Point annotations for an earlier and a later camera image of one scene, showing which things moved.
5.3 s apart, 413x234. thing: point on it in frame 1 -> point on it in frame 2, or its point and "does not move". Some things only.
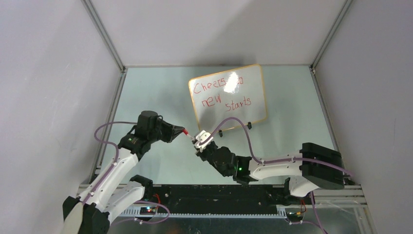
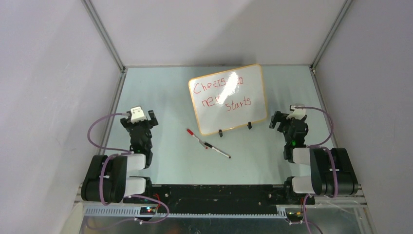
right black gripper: [201, 154] -> [278, 116]
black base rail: [211, 200] does not move
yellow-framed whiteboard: [239, 92] does not move
